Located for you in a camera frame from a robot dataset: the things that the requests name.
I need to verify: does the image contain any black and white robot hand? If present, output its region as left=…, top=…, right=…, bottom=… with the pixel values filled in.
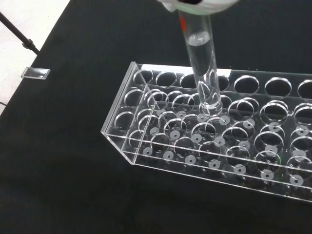
left=157, top=0, right=241, bottom=16

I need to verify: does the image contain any clear acrylic test tube rack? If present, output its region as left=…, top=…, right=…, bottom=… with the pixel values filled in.
left=100, top=61, right=312, bottom=205

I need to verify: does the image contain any clear acrylic cloth clip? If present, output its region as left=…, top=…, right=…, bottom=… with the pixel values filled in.
left=21, top=66, right=51, bottom=81

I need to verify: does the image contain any black tripod leg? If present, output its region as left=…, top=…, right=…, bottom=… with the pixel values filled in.
left=0, top=11, right=40, bottom=56

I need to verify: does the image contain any black bench cloth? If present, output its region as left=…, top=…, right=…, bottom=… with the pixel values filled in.
left=0, top=0, right=312, bottom=234

